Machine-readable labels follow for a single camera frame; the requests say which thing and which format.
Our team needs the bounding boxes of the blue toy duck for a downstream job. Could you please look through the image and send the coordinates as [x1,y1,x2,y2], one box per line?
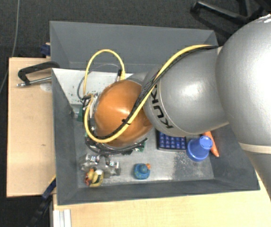
[133,163,152,180]

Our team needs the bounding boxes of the grey metal bin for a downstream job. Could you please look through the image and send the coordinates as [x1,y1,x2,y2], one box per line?
[49,20,261,206]

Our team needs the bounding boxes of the dark blue calculator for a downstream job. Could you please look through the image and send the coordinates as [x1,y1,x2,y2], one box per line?
[155,129,188,152]

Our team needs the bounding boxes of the brown cardboard board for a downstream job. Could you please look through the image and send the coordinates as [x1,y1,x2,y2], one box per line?
[6,57,57,198]

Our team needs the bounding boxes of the orange toy carrot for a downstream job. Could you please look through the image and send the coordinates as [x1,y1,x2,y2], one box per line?
[203,131,220,158]

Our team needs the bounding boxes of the blue plastic cup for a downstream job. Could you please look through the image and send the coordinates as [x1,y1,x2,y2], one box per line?
[186,135,214,163]

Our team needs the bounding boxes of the yellow toy duck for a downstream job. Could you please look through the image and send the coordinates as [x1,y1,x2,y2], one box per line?
[84,167,105,188]

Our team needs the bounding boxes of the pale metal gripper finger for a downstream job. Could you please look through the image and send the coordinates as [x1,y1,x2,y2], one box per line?
[105,160,122,177]
[80,153,100,173]

